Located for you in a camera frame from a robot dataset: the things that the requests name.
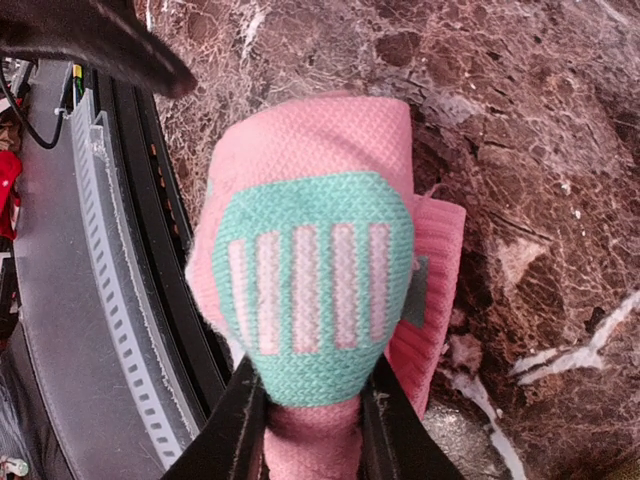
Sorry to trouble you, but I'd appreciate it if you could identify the black front rail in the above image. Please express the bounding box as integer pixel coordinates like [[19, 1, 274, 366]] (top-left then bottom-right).
[[94, 73, 230, 429]]

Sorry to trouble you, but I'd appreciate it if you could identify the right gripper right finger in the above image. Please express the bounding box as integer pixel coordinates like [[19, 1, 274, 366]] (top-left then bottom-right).
[[359, 356, 463, 480]]

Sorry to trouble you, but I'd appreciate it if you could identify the white slotted cable duct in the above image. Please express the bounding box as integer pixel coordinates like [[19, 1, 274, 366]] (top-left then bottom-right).
[[70, 90, 199, 470]]

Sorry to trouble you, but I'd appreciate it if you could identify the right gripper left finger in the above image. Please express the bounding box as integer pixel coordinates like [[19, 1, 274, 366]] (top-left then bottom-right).
[[162, 358, 265, 480]]

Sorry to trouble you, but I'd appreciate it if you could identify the pink patterned sock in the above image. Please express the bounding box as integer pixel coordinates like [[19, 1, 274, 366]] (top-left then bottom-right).
[[186, 93, 465, 479]]

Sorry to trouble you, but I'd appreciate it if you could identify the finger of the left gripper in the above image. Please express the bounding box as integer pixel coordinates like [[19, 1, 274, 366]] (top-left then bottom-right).
[[1, 1, 197, 98]]

